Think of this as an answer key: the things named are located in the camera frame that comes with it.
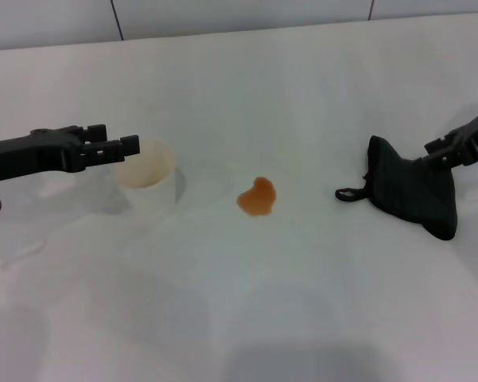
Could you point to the brown water stain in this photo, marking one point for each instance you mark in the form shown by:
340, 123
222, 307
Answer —
257, 199

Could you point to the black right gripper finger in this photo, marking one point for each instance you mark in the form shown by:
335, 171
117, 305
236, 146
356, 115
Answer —
437, 145
443, 159

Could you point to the dark blue rag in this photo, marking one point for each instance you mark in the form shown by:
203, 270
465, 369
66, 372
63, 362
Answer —
401, 187

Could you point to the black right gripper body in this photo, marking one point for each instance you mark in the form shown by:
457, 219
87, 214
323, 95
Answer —
477, 137

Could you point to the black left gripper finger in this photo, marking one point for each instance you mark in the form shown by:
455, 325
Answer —
96, 132
130, 145

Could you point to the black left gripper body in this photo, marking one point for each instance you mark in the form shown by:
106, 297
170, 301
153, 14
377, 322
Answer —
32, 153

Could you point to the white paper cup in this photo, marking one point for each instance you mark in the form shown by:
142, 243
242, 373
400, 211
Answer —
159, 195

